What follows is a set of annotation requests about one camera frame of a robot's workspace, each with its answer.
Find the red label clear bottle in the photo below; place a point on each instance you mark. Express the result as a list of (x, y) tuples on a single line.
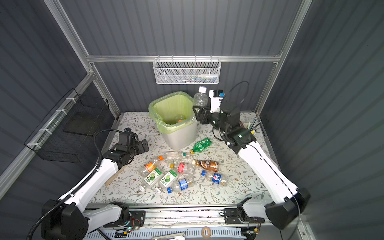
[(184, 168)]

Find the orange cap small bottle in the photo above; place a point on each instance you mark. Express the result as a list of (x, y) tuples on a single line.
[(150, 166)]

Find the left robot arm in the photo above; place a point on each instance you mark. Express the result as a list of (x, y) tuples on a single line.
[(67, 218)]

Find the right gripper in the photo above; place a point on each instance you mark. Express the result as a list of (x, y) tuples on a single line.
[(204, 114)]

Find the brown coffee bottle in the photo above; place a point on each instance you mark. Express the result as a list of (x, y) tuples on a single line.
[(207, 165)]

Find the colourful book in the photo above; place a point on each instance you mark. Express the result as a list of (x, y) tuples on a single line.
[(112, 178)]

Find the green label square bottle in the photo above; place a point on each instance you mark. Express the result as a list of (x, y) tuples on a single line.
[(166, 181)]

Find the white plastic waste bin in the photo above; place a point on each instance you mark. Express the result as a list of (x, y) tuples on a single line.
[(182, 138)]

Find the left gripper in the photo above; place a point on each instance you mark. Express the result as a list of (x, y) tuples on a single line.
[(140, 149)]

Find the black wire wall basket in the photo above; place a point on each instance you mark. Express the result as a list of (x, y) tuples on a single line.
[(67, 136)]

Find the green plastic bottle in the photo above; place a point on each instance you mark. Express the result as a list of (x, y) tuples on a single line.
[(200, 146)]

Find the pepsi label bottle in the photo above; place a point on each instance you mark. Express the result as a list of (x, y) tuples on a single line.
[(215, 178)]

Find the clear square bottle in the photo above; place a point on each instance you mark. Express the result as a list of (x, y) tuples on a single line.
[(175, 155)]

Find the blue label clear bottle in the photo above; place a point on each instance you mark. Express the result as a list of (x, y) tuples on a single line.
[(180, 185)]

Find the white wire wall basket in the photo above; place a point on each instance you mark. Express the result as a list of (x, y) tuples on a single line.
[(185, 72)]

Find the tape roll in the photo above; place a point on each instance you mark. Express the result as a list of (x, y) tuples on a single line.
[(206, 233)]

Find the green bin liner bag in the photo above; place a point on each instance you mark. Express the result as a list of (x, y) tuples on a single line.
[(164, 110)]

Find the orange label clear bottle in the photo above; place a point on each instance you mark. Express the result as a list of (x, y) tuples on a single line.
[(179, 118)]

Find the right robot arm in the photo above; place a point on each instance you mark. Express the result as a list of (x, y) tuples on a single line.
[(288, 200)]

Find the white pen cup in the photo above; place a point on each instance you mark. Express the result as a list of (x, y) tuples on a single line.
[(252, 126)]

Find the white tube in basket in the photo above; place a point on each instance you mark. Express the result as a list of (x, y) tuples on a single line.
[(209, 77)]

